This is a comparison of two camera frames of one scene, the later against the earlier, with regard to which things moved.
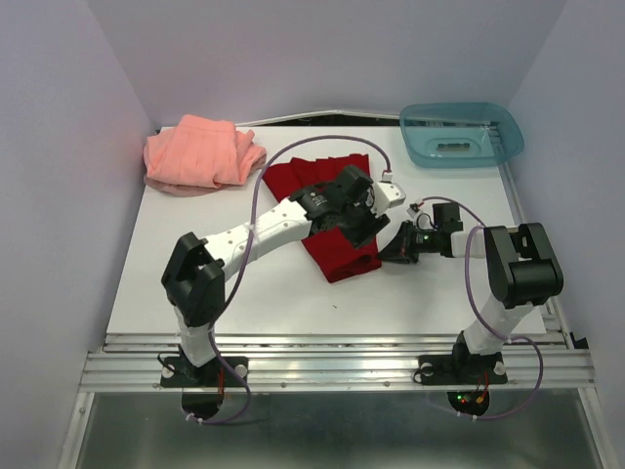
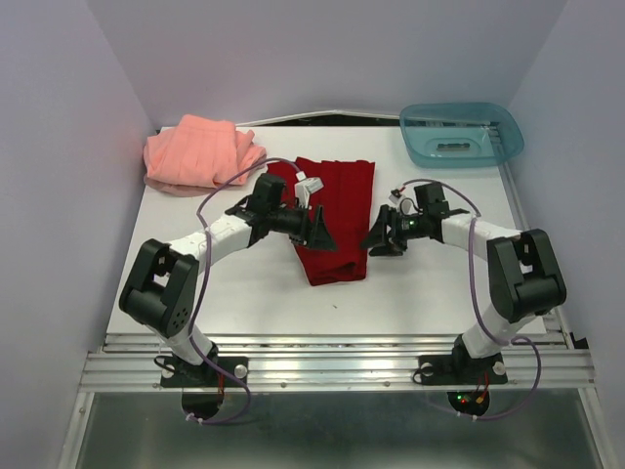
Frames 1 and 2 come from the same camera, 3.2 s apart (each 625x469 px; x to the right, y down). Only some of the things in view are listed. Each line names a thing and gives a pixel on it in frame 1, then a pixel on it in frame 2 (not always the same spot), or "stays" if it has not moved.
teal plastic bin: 458,134 stays
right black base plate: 462,369 stays
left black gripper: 373,225 to 313,234
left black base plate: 179,373 stays
